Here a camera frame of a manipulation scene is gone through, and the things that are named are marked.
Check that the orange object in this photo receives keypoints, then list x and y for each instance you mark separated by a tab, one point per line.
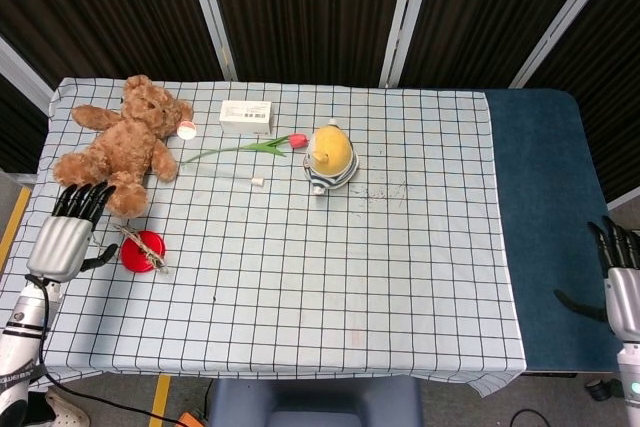
187	419

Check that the round red white tag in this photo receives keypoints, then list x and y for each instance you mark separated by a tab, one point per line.
187	129

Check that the clear tube with white cap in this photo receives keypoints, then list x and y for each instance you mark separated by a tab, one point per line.
240	177

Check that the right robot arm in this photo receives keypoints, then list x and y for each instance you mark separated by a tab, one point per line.
630	382

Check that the white cardboard box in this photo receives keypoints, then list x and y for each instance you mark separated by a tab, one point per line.
246	117

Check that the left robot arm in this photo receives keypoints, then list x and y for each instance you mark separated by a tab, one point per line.
25	337

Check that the blue chair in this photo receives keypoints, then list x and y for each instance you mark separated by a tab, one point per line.
315	402

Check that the red disc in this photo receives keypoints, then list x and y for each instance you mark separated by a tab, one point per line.
142	252

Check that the checkered white tablecloth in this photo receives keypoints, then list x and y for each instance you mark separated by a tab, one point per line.
300	247

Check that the artificial red tulip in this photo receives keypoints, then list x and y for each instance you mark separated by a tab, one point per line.
250	146

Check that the blue table mat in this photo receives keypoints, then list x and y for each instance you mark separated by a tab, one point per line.
545	207

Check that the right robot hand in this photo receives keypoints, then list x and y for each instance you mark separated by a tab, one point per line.
617	287

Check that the brown teddy bear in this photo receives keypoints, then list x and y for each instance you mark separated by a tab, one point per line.
122	144

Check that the yellow plush chick toy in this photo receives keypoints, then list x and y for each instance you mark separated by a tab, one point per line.
330	154

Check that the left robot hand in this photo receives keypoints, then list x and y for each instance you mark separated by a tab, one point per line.
62	247

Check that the folding screen partition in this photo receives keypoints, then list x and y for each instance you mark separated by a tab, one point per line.
320	12

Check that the white shoe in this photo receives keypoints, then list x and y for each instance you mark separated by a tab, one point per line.
67	409

